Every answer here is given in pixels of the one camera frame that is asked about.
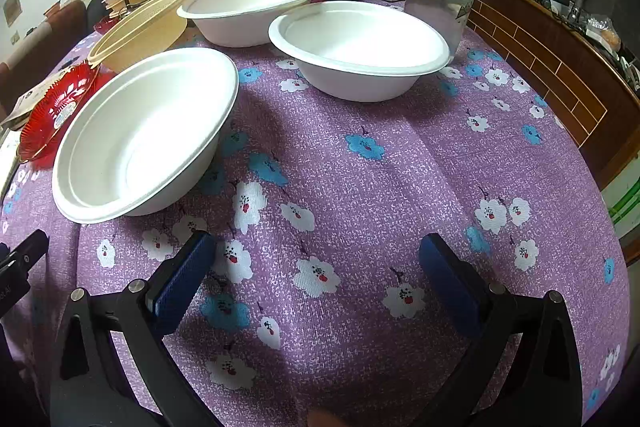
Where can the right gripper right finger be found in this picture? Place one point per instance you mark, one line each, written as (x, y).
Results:
(543, 386)

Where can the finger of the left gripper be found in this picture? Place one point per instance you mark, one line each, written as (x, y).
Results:
(15, 266)

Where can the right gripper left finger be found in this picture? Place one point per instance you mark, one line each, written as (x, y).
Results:
(88, 384)

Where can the small red plastic plate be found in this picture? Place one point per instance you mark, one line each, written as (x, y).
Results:
(50, 118)

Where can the white paper bowl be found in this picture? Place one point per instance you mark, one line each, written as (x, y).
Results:
(145, 138)
(235, 23)
(358, 51)

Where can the white paper sheet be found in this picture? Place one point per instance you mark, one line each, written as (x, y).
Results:
(8, 159)

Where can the flat book on table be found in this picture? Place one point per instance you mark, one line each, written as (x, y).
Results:
(26, 103)

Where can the purple floral tablecloth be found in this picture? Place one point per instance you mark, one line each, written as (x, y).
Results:
(320, 206)

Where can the brown armchair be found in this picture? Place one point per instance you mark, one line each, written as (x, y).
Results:
(40, 52)

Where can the beige plastic bowl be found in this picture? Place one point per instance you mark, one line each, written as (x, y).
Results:
(149, 30)

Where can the wooden sideboard cabinet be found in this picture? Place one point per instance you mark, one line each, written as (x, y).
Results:
(592, 100)

